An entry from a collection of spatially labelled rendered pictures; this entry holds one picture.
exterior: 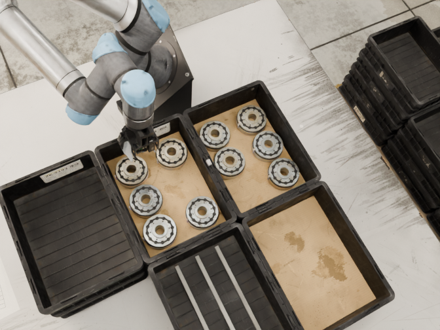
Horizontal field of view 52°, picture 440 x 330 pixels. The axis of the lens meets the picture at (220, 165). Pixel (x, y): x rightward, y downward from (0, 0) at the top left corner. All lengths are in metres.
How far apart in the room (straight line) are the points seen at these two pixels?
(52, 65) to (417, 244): 1.31
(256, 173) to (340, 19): 1.74
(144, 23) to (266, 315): 0.93
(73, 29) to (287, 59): 1.44
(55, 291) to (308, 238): 0.78
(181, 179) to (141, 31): 0.47
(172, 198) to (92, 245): 0.28
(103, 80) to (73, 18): 1.85
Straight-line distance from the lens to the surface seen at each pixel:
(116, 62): 1.09
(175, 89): 1.54
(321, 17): 3.04
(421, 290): 1.73
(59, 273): 1.46
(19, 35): 1.24
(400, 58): 2.37
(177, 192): 1.47
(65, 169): 1.47
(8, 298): 1.62
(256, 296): 1.42
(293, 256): 1.46
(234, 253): 1.43
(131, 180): 1.46
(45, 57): 1.21
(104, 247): 1.44
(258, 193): 1.49
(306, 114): 1.80
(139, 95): 1.02
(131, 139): 1.20
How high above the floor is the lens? 2.22
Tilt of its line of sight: 68 degrees down
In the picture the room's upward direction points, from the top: 11 degrees clockwise
